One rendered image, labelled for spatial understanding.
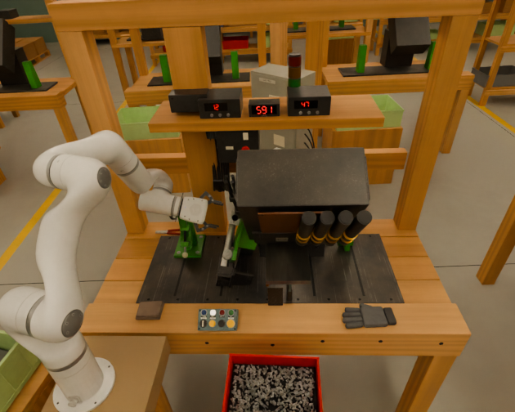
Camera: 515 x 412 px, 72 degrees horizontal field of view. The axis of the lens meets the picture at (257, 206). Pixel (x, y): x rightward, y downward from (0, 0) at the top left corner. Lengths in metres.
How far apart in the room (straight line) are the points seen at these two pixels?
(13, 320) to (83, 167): 0.43
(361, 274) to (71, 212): 1.16
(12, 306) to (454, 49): 1.62
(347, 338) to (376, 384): 0.96
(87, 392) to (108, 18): 1.26
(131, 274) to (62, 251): 0.73
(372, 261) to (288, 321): 0.51
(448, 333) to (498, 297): 1.56
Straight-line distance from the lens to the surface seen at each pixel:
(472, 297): 3.01
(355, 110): 1.48
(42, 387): 1.70
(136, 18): 1.48
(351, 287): 1.58
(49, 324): 1.06
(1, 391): 1.64
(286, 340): 1.46
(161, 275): 1.68
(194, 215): 1.42
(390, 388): 2.41
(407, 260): 1.79
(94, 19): 1.54
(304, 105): 1.39
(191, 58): 1.46
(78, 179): 1.03
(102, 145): 1.15
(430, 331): 1.53
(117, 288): 1.73
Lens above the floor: 2.08
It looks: 37 degrees down
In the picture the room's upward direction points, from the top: 3 degrees counter-clockwise
